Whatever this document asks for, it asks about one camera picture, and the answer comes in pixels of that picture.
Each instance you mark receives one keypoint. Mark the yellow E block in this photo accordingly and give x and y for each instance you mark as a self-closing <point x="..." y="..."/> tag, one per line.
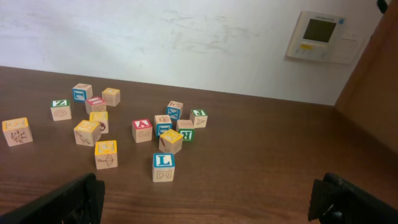
<point x="106" y="154"/>

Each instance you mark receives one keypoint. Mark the yellow block lower pair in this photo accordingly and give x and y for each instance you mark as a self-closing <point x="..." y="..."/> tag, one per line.
<point x="87" y="133"/>

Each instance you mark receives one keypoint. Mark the blue X block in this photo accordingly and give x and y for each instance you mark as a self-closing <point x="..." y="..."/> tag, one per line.
<point x="174" y="109"/>

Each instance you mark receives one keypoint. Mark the yellow slash block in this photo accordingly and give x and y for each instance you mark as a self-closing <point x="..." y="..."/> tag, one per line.
<point x="170" y="142"/>

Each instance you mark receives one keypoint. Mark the green J block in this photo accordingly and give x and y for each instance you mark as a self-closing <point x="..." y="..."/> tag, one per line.
<point x="199" y="118"/>

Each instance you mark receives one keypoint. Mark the green Z block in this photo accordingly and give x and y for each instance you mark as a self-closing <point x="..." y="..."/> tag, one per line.
<point x="61" y="110"/>

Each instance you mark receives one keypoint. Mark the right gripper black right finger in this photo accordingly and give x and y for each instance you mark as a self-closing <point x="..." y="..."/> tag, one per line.
<point x="334" y="200"/>

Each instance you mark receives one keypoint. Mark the red I block right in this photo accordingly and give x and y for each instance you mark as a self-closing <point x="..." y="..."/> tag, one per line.
<point x="95" y="104"/>

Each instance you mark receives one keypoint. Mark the blue L block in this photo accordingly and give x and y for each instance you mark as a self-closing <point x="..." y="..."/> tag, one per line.
<point x="163" y="167"/>

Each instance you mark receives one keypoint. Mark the yellow block pair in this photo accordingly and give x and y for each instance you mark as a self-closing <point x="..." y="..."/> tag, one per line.
<point x="102" y="118"/>
<point x="87" y="133"/>

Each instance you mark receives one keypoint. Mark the blue block middle right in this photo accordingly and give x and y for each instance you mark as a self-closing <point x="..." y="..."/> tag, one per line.
<point x="163" y="123"/>

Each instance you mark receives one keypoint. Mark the red A block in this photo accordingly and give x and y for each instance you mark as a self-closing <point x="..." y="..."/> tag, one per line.
<point x="142" y="130"/>

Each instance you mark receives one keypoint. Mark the white wall control panel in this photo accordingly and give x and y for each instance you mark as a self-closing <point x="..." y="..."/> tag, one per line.
<point x="323" y="38"/>

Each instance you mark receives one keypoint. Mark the green-side R block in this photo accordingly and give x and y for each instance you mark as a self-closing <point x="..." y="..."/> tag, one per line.
<point x="186" y="128"/>

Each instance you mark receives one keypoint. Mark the yellow block centre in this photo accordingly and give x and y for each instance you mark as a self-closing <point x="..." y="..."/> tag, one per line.
<point x="17" y="131"/>

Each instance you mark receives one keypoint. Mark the yellow block upper pair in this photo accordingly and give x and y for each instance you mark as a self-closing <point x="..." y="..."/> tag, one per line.
<point x="102" y="118"/>

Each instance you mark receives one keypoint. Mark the blue-side block top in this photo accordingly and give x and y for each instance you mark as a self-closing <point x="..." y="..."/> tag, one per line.
<point x="81" y="92"/>

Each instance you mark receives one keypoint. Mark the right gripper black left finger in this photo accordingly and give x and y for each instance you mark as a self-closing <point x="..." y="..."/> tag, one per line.
<point x="79" y="201"/>

